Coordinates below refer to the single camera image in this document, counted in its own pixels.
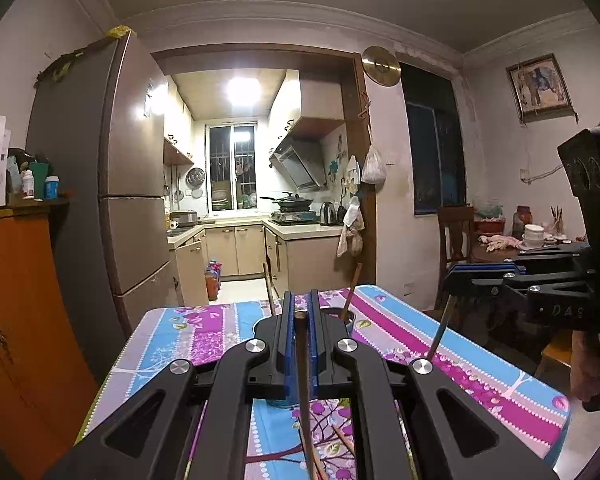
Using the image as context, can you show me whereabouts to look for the person's right hand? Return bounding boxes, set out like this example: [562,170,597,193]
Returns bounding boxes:
[570,331,600,405]

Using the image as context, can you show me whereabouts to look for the barred kitchen window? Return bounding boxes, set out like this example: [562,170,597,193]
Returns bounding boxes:
[207,122,259,213]

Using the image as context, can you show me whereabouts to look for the light wooden stool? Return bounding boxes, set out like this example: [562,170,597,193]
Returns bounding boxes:
[535,330,581,392]

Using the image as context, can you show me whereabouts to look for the dark room window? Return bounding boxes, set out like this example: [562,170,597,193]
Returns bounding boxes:
[397,62,469,218]

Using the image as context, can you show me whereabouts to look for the steel range hood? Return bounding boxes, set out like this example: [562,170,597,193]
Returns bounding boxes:
[269,137,329,192]

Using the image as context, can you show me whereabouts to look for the dark wooden chair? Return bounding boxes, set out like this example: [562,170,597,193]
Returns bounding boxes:
[436,205,482,311]

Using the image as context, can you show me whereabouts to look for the dark brown wooden chopstick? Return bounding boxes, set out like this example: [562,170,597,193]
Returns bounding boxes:
[294,311,317,480]

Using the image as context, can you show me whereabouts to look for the red basin with bag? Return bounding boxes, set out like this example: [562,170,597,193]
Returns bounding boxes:
[472,202,507,234]

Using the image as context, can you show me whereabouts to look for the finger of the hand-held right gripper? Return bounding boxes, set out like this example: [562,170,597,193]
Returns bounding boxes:
[505,241,592,273]
[441,264,593,317]

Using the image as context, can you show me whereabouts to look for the cluster of red floor bottles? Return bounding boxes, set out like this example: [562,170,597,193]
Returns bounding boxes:
[205,260,224,302]

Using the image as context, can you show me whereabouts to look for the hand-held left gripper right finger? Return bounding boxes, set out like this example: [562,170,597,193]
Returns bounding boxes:
[307,289,561,480]

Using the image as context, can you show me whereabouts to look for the orange wooden cabinet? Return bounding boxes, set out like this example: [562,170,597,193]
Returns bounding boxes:
[0,200,101,463]

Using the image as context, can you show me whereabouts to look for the round gold wall plate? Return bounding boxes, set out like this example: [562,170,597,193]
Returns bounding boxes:
[361,46,402,87]

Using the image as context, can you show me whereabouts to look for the dark wooden dining table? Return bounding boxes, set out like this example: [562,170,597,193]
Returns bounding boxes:
[460,242,536,281]

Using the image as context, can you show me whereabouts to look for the grey tall refrigerator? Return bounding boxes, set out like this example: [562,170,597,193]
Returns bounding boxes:
[25,34,182,366]

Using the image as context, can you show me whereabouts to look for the white hanging cloth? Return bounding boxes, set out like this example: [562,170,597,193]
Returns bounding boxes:
[344,156,362,194]

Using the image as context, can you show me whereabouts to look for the teal plastic bottle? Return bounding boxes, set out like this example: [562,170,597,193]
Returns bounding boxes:
[6,156,22,194]

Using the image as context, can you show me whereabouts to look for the kitchen ceiling light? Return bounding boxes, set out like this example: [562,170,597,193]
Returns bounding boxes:
[225,76,264,106]

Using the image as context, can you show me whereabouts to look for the green box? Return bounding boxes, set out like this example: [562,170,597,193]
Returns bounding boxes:
[28,161,51,201]

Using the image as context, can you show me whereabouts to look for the pink crumpled cloth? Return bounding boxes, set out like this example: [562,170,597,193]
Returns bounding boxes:
[480,234,521,254]

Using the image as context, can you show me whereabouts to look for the blue perforated utensil holder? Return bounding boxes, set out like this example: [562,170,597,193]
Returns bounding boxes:
[252,305,358,408]

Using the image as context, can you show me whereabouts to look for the gas stove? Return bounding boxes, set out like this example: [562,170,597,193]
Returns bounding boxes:
[270,210,319,225]

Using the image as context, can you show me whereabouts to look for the floral purple blue tablecloth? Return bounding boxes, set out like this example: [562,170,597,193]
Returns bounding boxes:
[75,285,571,480]

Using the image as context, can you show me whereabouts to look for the grey-tipped wooden chopstick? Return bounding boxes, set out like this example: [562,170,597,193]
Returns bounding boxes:
[425,294,456,362]

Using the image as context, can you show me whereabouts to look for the hanging kitchen towels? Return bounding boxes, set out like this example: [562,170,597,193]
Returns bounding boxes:
[336,197,365,260]

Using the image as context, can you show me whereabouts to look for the black wok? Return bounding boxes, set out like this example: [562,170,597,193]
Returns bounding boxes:
[259,192,315,211]

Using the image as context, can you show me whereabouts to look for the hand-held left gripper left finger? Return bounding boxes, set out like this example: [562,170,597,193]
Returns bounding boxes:
[42,291,298,480]

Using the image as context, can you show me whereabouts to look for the red glass jar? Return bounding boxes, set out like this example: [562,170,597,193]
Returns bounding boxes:
[512,205,534,239]

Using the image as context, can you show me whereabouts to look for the framed elephant picture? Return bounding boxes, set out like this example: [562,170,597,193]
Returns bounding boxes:
[505,53,577,122]

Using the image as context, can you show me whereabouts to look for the stack of white bowls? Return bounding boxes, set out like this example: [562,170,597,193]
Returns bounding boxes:
[522,224,546,250]

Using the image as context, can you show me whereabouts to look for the white hanging plastic bag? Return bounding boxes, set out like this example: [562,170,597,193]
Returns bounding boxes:
[361,142,389,185]

